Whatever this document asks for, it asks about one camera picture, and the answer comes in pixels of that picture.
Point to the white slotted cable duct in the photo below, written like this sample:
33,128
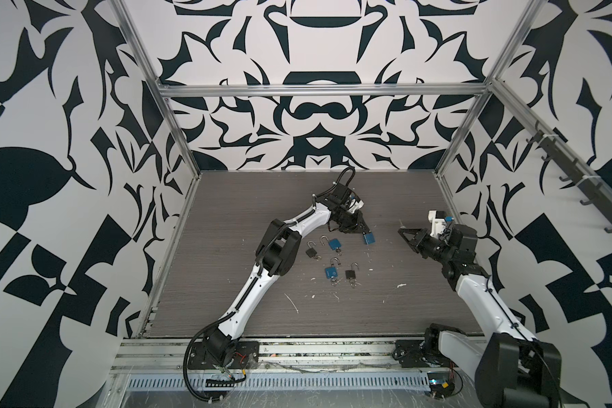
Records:
298,381

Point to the aluminium front rail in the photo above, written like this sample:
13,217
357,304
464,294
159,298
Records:
166,355

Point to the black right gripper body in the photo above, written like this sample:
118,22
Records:
429,246

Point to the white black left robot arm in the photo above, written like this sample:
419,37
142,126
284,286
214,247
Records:
274,257

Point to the aluminium frame post left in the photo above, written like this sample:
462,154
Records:
131,36

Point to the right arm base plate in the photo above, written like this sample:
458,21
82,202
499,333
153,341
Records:
419,354

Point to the aluminium frame post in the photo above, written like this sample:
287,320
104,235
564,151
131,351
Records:
504,59
131,36

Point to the blue padlock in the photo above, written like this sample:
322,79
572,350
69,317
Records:
334,244
332,271
368,238

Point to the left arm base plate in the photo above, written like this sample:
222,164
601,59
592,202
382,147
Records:
236,355

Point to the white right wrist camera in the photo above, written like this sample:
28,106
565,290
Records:
440,222

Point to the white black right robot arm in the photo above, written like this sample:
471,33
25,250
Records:
515,368

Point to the aluminium frame post right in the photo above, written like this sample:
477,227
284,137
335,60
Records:
504,59

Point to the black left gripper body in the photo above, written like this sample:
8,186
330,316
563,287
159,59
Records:
348,222

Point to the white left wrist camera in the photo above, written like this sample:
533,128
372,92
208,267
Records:
354,204

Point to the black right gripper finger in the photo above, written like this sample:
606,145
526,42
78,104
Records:
413,241
409,233

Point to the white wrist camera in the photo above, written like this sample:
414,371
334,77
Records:
440,222
354,204

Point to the small circuit board right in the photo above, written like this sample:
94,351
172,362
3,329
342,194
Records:
444,385

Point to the grey hook rack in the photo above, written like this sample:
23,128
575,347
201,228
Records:
597,192

